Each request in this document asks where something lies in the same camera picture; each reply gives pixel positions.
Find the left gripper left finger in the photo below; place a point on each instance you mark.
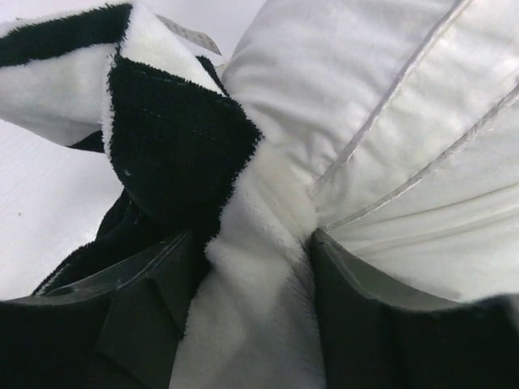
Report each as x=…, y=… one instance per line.
x=119, y=328

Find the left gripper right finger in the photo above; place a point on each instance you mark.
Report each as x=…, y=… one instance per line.
x=377, y=332

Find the black white striped pillowcase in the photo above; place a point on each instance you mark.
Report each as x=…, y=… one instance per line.
x=115, y=79

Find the white pillow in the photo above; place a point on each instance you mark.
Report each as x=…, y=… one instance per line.
x=402, y=119

